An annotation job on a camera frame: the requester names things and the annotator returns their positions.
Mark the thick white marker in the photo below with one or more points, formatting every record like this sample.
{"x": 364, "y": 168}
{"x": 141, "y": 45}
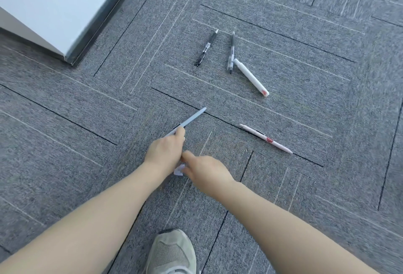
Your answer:
{"x": 252, "y": 78}

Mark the slim white red print pen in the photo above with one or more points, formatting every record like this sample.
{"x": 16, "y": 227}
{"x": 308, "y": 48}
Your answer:
{"x": 267, "y": 140}

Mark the clear barrel grey grip pen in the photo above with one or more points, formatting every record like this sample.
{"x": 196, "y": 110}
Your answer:
{"x": 231, "y": 53}

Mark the white paper scraps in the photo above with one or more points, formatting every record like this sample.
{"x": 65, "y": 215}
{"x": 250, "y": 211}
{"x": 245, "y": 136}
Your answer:
{"x": 179, "y": 170}

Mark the person's right hand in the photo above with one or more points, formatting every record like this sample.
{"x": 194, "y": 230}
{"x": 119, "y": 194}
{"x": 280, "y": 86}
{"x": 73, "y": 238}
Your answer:
{"x": 207, "y": 173}

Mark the person's grey shoe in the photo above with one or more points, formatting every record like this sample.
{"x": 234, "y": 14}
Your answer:
{"x": 171, "y": 253}

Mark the person's left hand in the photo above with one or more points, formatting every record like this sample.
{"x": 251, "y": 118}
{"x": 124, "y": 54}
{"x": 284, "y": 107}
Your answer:
{"x": 165, "y": 154}

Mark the translucent grey pen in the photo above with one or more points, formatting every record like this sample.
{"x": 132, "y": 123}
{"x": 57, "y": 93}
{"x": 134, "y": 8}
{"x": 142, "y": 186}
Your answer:
{"x": 190, "y": 120}

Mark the black grip pen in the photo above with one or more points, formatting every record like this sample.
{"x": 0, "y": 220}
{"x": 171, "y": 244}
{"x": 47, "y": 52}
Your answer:
{"x": 206, "y": 48}

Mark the black baseboard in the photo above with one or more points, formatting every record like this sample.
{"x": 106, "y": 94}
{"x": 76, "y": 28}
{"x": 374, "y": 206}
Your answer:
{"x": 104, "y": 15}

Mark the person's right forearm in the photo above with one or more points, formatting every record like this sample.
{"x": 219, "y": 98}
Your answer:
{"x": 289, "y": 236}

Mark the person's left forearm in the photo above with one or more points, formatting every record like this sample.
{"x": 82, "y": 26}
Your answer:
{"x": 78, "y": 226}

